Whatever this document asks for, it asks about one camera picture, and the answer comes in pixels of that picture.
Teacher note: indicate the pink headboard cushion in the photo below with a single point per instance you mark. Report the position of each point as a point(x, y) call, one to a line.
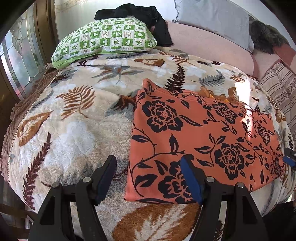
point(287, 54)

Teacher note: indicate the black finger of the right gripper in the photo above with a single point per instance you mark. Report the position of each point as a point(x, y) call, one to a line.
point(290, 153)

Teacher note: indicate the grey pillow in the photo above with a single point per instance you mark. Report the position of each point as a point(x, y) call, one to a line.
point(223, 18)

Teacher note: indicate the black clothing pile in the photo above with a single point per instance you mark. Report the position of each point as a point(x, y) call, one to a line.
point(148, 15)

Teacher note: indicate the dark furry garment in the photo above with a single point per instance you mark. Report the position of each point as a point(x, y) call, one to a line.
point(265, 37)

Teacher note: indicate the striped bed sheet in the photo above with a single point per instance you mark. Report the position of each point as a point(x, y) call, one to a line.
point(279, 83)

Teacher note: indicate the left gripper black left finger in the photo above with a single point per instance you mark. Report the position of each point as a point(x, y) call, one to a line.
point(54, 219)

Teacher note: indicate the pink bolster cushion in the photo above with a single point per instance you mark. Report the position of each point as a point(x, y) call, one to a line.
point(209, 46)

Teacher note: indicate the wooden door frame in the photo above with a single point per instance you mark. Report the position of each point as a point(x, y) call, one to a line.
point(45, 27)

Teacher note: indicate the orange floral garment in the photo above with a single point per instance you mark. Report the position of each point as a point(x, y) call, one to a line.
point(227, 140)

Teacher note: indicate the green white patterned pillow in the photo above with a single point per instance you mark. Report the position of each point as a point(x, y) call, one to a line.
point(108, 36)

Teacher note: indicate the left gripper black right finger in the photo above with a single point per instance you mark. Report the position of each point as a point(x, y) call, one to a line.
point(229, 205)

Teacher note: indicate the leaf pattern fleece blanket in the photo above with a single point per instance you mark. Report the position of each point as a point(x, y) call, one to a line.
point(78, 116)

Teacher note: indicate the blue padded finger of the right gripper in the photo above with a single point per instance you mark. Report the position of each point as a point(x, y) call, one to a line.
point(289, 161)

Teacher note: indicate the stained glass window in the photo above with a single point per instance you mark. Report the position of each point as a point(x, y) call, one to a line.
point(21, 56)

